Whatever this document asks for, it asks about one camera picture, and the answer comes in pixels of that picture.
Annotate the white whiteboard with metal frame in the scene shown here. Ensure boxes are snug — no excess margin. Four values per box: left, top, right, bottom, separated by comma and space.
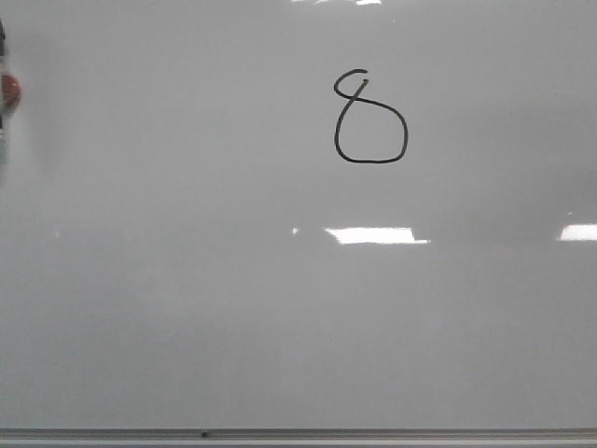
1, 1, 596, 447

